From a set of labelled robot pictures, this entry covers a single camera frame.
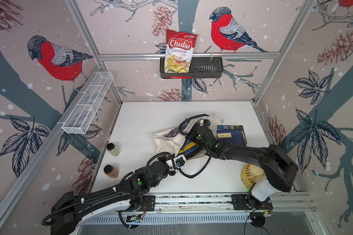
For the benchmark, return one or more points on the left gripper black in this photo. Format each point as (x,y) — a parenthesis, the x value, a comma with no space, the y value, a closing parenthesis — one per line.
(168,160)

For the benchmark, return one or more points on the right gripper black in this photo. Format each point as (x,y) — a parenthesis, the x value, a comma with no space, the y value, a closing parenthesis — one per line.
(193,133)

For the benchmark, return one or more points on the cream canvas tote bag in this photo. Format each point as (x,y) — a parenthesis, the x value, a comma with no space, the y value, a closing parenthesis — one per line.
(173,140)

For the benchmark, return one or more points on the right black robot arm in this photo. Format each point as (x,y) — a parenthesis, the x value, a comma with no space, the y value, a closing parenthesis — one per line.
(280,171)

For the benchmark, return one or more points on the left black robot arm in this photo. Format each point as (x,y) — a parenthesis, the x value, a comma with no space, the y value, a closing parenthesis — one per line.
(72,211)

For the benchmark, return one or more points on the Chuba cassava chips bag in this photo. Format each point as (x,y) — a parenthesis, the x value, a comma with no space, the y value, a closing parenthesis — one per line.
(179,51)

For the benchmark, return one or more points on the yellow bamboo steamer basket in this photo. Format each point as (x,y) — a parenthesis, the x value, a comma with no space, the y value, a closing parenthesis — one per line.
(251,174)

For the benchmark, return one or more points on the brown spice jar black lid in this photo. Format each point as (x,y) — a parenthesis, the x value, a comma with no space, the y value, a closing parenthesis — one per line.
(111,171)

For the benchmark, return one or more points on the clear spice jar black lid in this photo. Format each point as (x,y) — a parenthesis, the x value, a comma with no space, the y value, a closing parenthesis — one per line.
(113,149)

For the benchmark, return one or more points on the circuit board under left base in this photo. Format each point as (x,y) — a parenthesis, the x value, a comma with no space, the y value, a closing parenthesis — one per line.
(133,219)

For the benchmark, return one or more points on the circuit board under base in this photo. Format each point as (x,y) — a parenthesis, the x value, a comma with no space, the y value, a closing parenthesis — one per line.
(133,219)
(262,214)

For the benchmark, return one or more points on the circuit board under right base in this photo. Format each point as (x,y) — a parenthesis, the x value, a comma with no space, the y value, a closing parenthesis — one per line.
(262,214)

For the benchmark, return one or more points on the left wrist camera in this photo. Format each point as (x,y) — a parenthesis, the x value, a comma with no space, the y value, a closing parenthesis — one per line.
(180,161)

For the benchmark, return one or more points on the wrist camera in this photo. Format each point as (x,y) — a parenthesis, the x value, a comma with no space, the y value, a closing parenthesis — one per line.
(206,122)
(180,161)

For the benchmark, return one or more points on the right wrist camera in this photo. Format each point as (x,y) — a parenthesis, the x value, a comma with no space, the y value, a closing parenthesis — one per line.
(206,122)

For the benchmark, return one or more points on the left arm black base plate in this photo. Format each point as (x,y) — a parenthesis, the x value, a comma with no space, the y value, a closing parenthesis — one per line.
(149,202)

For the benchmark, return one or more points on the black wire wall basket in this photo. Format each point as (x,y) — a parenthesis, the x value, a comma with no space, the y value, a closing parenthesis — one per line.
(201,67)

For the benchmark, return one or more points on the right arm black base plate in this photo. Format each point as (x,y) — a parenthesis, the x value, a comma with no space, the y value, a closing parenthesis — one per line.
(238,202)

